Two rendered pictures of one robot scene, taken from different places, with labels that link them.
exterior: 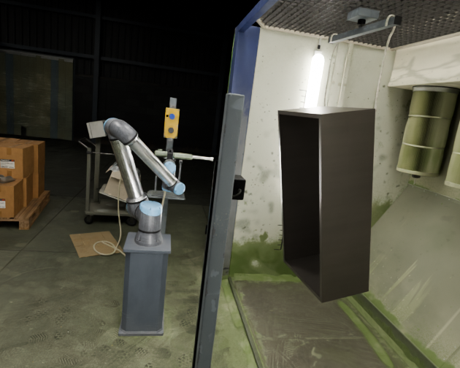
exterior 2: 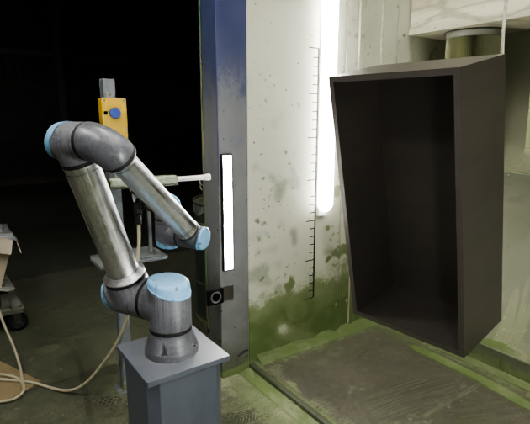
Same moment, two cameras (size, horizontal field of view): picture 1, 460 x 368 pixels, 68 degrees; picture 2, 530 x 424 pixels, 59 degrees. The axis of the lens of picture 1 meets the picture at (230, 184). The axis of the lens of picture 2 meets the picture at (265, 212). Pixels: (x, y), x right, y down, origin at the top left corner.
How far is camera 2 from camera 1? 105 cm
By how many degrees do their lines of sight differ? 23
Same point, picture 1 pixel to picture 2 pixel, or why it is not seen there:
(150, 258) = (196, 381)
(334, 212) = (474, 219)
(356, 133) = (490, 94)
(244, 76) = (232, 29)
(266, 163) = (279, 170)
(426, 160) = not seen: hidden behind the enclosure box
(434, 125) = not seen: hidden behind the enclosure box
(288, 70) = (291, 17)
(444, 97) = (494, 41)
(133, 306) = not seen: outside the picture
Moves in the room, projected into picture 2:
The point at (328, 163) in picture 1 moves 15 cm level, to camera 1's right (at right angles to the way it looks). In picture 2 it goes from (468, 145) to (497, 144)
